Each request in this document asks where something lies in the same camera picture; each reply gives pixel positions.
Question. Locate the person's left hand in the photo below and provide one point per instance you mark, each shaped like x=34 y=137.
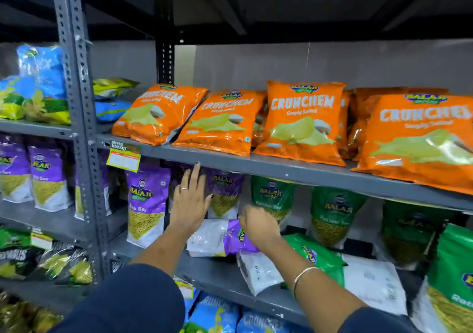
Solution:
x=188 y=207

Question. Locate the gold bangle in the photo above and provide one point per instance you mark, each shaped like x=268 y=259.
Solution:
x=303 y=272

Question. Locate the yellow shelf price tag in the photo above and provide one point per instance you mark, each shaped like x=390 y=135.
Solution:
x=184 y=289
x=41 y=240
x=123 y=159

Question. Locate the yellow snack packet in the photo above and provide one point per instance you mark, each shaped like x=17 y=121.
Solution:
x=22 y=316

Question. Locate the yellow green chip packet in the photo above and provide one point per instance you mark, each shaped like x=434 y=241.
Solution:
x=112 y=86

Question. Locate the purple white-backed snack pouch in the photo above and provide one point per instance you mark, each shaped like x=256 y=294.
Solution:
x=212 y=238

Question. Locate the person's left thumb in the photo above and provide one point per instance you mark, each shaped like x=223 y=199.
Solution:
x=209 y=202

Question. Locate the person's left forearm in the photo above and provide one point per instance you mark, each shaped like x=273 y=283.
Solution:
x=159 y=249

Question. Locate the dark blue long-sleeved top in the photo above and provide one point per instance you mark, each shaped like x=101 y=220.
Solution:
x=125 y=303

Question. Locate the person's right forearm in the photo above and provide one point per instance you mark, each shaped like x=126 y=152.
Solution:
x=327 y=305

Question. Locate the person's left middle finger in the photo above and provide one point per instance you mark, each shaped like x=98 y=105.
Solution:
x=196 y=179

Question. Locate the blue chip packet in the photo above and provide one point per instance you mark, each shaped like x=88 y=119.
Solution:
x=111 y=110
x=260 y=323
x=40 y=66
x=214 y=316
x=29 y=101

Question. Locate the row of purple snack packets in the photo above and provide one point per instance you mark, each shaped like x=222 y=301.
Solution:
x=147 y=196

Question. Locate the row of orange chip packets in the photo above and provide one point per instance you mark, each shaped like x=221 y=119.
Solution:
x=303 y=122

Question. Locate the green snack packet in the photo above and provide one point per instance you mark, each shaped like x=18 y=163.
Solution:
x=451 y=270
x=317 y=255
x=410 y=229
x=272 y=196
x=334 y=210

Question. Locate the grey metal shelf rack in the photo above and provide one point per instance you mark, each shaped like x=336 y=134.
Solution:
x=281 y=168
x=37 y=128

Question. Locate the person's right fingers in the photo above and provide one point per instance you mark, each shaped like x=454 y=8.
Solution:
x=244 y=223

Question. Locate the person's right hand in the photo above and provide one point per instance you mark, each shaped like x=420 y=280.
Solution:
x=261 y=227

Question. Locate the black chip packet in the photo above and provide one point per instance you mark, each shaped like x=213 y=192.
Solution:
x=66 y=266
x=18 y=262

